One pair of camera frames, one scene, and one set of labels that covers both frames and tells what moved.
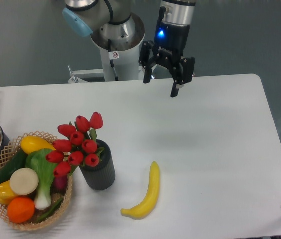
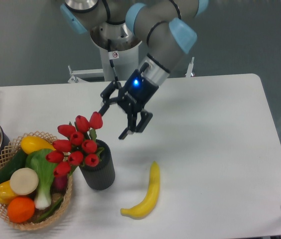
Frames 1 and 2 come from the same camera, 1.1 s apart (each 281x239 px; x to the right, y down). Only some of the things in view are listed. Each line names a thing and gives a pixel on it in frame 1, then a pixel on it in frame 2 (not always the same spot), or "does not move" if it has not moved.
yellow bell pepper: [3, 193] does not move
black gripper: [170, 40] → [134, 97]
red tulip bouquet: [79, 148] does not move
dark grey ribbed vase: [101, 177] does not move
